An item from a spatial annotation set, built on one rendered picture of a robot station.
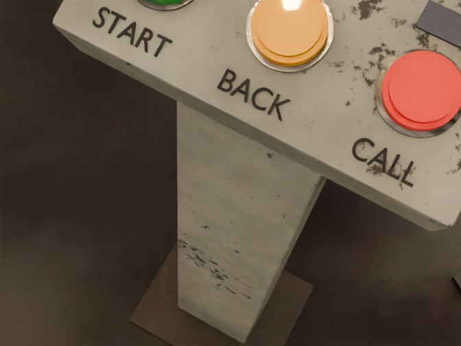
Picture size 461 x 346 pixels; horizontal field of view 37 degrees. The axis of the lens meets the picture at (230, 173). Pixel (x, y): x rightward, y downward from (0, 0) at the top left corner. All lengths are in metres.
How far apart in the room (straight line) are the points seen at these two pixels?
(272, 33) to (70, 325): 0.64
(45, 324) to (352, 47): 0.66
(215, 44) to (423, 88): 0.11
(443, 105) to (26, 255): 0.70
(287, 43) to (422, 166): 0.09
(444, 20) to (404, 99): 0.05
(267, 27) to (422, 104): 0.09
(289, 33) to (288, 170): 0.10
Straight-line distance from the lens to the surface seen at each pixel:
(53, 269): 0.95
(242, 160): 0.44
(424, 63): 0.36
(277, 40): 0.36
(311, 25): 0.36
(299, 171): 0.41
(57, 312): 0.93
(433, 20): 0.38
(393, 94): 0.35
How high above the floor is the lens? 0.90
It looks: 65 degrees down
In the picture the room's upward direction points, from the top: 9 degrees clockwise
